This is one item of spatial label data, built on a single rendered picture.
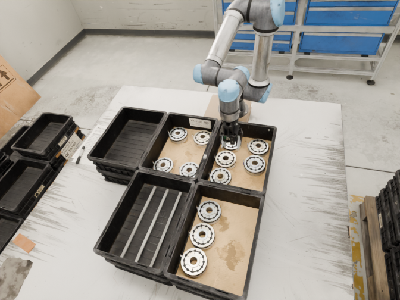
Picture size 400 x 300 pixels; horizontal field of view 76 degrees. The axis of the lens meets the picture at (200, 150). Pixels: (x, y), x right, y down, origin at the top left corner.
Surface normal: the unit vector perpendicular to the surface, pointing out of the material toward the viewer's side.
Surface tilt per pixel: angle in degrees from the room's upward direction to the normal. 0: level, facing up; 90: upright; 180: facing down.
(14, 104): 73
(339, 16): 90
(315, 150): 0
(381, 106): 0
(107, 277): 0
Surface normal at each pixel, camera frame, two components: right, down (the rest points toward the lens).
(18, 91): 0.88, -0.02
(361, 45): -0.27, 0.76
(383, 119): -0.12, -0.62
